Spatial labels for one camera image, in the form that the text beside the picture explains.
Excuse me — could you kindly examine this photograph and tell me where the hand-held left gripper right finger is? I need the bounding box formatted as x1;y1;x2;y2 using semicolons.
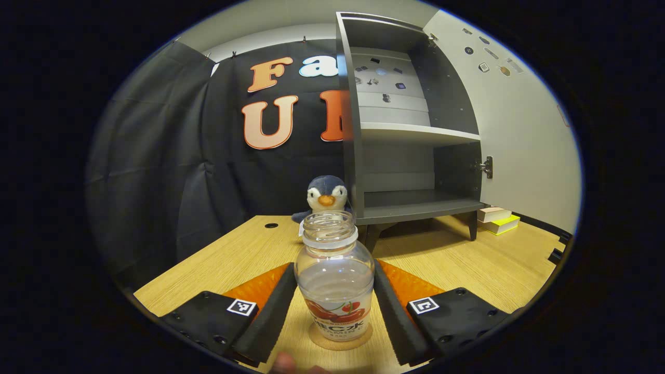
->
373;259;512;367

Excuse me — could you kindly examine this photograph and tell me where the grey cabinet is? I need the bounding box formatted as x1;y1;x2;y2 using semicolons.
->
335;11;491;252

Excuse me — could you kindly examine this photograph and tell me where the black backdrop cloth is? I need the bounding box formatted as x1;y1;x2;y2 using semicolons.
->
86;39;359;291

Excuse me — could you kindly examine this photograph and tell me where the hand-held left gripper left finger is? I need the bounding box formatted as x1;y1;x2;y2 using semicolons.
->
158;262;298;367

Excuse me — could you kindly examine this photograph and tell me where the white cabinet door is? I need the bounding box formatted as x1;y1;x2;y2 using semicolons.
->
422;9;581;234

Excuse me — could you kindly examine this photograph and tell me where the round brown coaster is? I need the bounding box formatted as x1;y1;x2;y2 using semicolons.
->
308;322;374;351

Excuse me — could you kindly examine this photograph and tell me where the penguin plush toy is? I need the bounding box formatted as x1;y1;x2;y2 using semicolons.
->
291;175;354;242

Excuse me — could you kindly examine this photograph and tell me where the white book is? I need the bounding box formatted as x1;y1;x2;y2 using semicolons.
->
477;206;512;223

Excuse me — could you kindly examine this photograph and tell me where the clear plastic bottle red label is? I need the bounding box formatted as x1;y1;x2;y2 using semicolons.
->
294;210;376;342

